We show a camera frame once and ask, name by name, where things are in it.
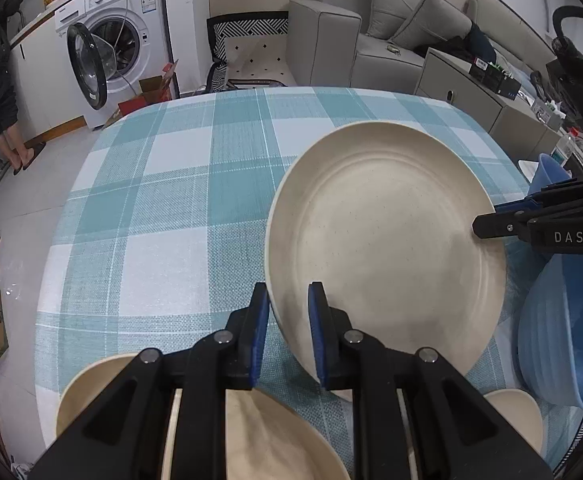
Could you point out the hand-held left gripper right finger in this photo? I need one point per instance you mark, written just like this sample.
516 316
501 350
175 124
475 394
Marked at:
318 345

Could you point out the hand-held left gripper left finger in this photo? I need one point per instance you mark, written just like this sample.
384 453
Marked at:
259 345

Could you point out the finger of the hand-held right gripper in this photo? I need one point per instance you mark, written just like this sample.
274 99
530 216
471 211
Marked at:
519 205
501 225

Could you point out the blue bowl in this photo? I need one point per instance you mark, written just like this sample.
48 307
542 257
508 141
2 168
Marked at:
551 340
546 172

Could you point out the cream plate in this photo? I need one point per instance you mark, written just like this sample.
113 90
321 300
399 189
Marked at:
271 440
381 240
516 420

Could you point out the plastic bottle with red cap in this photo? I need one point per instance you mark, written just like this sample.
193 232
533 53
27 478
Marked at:
566 147

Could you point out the black cardboard box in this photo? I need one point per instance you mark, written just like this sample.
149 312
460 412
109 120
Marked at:
506 87
484 70

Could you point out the grey cabinet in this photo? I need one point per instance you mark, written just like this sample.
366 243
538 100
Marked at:
451 85

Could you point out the teal checked tablecloth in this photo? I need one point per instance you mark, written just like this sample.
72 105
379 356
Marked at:
171 210

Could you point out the dark cloth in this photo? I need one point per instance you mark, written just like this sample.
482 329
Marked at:
466 45

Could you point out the grey pillow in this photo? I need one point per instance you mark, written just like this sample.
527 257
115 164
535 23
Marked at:
391 0
436 25

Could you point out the grey sofa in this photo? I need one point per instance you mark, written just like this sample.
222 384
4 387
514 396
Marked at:
321 45

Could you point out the red cardboard box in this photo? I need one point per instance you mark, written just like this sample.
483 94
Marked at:
154 92

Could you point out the cream dotted seat cushion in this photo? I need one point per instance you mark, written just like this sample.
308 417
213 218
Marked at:
261 60

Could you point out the black patterned chair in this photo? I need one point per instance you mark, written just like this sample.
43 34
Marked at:
251 24

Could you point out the white kitchen counter cabinet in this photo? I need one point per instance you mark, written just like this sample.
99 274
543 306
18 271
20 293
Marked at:
41 85

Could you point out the white washing machine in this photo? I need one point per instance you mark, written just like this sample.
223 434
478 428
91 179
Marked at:
141 10

